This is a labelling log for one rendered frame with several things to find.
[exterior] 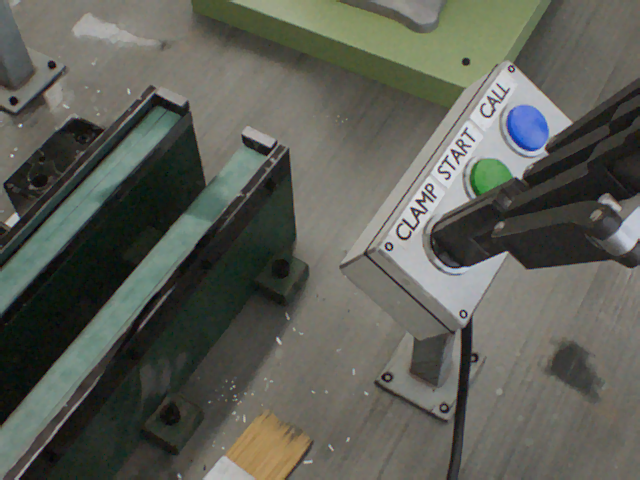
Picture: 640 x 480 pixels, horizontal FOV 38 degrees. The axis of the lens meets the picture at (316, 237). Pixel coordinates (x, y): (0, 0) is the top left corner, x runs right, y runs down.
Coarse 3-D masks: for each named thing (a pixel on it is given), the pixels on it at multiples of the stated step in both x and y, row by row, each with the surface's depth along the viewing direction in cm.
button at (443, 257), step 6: (432, 228) 53; (432, 240) 53; (432, 246) 53; (438, 246) 53; (444, 246) 53; (438, 252) 53; (444, 252) 53; (438, 258) 53; (444, 258) 53; (450, 258) 53; (456, 258) 53; (444, 264) 53; (450, 264) 53; (456, 264) 53; (462, 264) 53
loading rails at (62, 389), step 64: (128, 128) 79; (192, 128) 82; (64, 192) 75; (128, 192) 77; (192, 192) 87; (256, 192) 74; (0, 256) 71; (64, 256) 73; (128, 256) 81; (192, 256) 70; (256, 256) 80; (0, 320) 69; (64, 320) 77; (128, 320) 69; (192, 320) 74; (0, 384) 73; (64, 384) 66; (128, 384) 69; (0, 448) 63; (64, 448) 65; (128, 448) 74
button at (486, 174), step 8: (480, 160) 56; (488, 160) 56; (496, 160) 56; (472, 168) 55; (480, 168) 55; (488, 168) 55; (496, 168) 56; (504, 168) 56; (472, 176) 55; (480, 176) 55; (488, 176) 55; (496, 176) 55; (504, 176) 56; (472, 184) 55; (480, 184) 55; (488, 184) 55; (496, 184) 55; (480, 192) 55
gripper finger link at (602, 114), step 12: (636, 84) 43; (612, 96) 45; (624, 96) 44; (600, 108) 45; (612, 108) 44; (588, 120) 45; (600, 120) 45; (564, 132) 47; (576, 132) 46; (588, 132) 46; (552, 144) 47; (564, 144) 47
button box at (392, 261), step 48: (480, 96) 58; (528, 96) 59; (432, 144) 59; (480, 144) 57; (432, 192) 54; (384, 240) 52; (384, 288) 54; (432, 288) 52; (480, 288) 54; (432, 336) 55
